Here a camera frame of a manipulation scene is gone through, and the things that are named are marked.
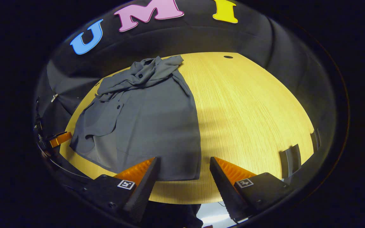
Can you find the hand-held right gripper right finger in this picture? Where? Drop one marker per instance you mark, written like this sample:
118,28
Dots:
225,190

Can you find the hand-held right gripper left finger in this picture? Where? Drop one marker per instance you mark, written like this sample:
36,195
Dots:
146,186

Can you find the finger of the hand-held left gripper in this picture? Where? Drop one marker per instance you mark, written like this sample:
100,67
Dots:
60,139

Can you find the grey button shirt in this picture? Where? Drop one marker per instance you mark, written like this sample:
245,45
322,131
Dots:
154,126

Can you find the silver metal clip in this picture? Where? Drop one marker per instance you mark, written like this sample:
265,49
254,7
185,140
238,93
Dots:
54,98

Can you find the black backdrop cloth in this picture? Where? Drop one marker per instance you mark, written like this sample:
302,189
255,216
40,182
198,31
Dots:
201,38

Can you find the dark grey table bracket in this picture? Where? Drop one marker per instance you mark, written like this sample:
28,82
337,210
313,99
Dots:
315,141
291,160

